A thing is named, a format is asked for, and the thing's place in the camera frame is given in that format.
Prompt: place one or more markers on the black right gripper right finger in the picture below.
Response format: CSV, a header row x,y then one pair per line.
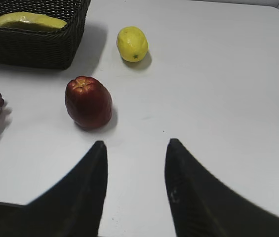
x,y
202,206

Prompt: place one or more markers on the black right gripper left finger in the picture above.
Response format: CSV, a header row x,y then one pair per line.
x,y
71,208

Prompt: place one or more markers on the yellow banana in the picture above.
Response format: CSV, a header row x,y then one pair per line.
x,y
31,21

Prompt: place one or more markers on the dark brown wicker basket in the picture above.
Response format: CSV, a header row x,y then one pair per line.
x,y
47,50

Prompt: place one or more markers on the dark red apple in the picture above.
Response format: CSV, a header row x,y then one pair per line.
x,y
88,102

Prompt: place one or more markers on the yellow lemon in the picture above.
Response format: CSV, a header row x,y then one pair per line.
x,y
132,44

